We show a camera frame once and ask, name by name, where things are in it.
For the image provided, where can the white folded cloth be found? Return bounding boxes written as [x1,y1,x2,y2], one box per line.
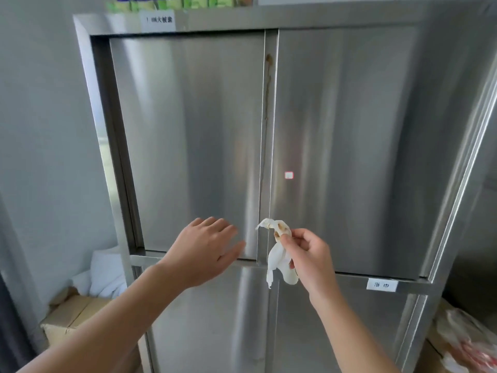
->
[71,246,129,300]

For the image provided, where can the steel sliding cabinet door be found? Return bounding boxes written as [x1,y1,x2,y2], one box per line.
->
[109,32,267,261]

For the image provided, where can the person's left hand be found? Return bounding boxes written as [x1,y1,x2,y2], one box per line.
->
[158,217,247,290]

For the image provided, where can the person's right hand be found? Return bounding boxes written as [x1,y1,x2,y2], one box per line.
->
[274,228,343,304]

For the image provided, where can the stainless steel cabinet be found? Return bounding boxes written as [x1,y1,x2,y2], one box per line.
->
[73,0,497,373]

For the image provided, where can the small white paper label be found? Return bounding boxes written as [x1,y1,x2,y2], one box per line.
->
[366,278,399,293]

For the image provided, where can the person's left forearm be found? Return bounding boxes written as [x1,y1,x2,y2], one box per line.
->
[17,261,188,373]

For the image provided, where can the steel sliding door with sticker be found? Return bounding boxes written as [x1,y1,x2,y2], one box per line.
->
[269,26,440,281]

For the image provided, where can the brown cardboard box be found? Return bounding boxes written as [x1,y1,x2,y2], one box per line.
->
[40,286,143,373]

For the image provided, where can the row of green packets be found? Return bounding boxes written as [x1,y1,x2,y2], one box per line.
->
[105,0,254,13]

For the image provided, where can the person's right forearm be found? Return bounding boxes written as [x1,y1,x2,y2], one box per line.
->
[310,284,400,373]

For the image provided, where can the white stained tissue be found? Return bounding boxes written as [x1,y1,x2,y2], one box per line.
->
[255,219,300,290]

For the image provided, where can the clear plastic bag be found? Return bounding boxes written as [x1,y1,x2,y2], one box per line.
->
[434,307,497,373]

